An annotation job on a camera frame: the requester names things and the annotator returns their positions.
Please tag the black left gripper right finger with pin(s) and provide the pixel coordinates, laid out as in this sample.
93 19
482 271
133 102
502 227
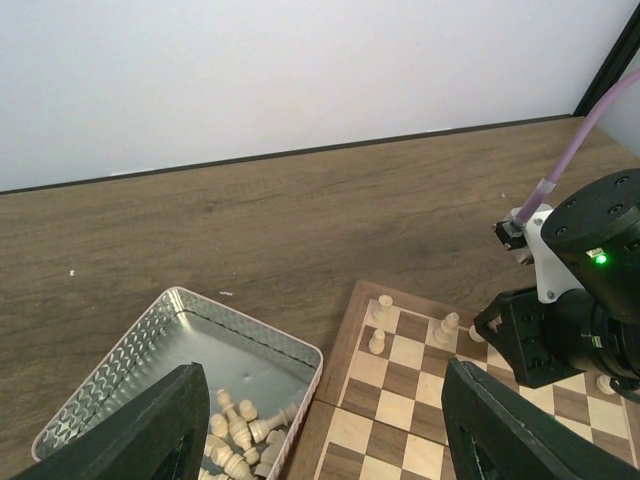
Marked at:
494 433

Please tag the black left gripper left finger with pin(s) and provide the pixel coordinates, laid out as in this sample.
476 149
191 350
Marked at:
160 434

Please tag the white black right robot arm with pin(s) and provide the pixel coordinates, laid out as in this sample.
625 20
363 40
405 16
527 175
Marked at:
595 235

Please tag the light wooden chess pieces pile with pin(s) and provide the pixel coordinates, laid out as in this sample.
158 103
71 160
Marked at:
242 445

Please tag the light wooden chess rook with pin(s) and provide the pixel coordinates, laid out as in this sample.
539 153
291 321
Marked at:
382 309

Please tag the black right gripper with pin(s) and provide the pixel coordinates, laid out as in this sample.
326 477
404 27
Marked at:
544 343

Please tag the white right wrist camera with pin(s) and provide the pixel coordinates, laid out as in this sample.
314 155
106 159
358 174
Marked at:
520 235

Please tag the pink metal tin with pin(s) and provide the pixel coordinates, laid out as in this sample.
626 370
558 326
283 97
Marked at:
246 357

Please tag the light wooden chess piece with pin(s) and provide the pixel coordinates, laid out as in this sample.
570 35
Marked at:
475 336

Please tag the wooden chess board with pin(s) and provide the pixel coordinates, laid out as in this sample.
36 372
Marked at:
394 403

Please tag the light wooden chess pawn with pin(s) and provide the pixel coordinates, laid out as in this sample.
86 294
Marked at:
445 331
603 382
376 344

